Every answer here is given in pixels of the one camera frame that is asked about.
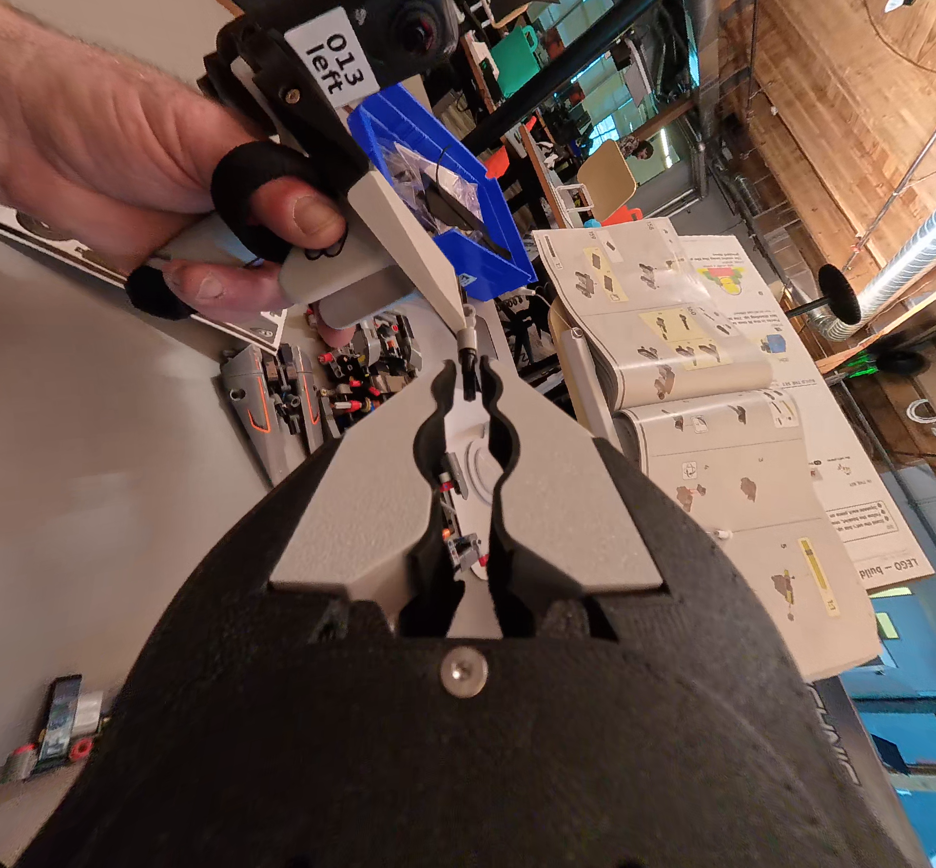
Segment silver ventilation duct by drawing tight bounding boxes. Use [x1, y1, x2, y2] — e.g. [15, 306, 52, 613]
[808, 213, 936, 342]

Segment blue plastic parts bin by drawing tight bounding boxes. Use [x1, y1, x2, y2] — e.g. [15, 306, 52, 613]
[347, 84, 540, 302]

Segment lego instruction booklet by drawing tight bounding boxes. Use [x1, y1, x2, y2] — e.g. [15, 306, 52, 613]
[532, 217, 915, 682]

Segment green plastic chair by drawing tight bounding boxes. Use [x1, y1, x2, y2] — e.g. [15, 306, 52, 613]
[488, 23, 542, 99]

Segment lego sticker sheet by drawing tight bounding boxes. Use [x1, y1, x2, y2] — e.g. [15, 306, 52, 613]
[0, 206, 290, 358]

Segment lego technic car chassis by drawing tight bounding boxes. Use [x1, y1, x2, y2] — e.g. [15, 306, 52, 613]
[316, 312, 489, 580]

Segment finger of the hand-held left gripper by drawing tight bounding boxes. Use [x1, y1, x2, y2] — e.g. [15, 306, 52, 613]
[347, 169, 470, 331]

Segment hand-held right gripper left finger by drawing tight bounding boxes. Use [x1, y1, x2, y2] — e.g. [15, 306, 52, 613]
[269, 359, 458, 638]

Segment clear plastic parts bags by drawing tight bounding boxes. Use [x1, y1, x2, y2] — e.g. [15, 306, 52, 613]
[388, 140, 487, 225]

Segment tan wooden chair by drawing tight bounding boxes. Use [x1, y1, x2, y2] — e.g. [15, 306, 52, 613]
[576, 138, 639, 225]

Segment grey lego fin assembly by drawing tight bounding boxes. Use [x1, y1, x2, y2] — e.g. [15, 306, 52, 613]
[219, 341, 326, 487]

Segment black lego subassembly red pins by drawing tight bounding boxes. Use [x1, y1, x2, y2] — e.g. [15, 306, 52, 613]
[0, 674, 111, 785]

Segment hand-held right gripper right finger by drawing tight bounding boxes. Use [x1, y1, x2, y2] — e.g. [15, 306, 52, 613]
[477, 358, 664, 626]

